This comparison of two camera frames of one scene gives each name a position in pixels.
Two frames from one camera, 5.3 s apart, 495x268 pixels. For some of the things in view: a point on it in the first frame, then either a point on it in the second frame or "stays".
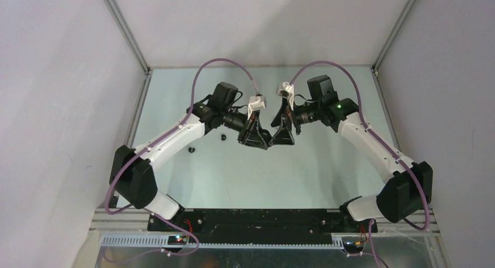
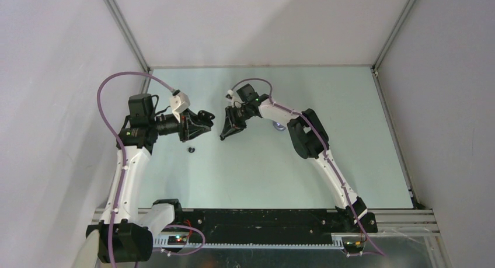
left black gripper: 251,133 to 191,125
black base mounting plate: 260,222 stays
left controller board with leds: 177,240 stays
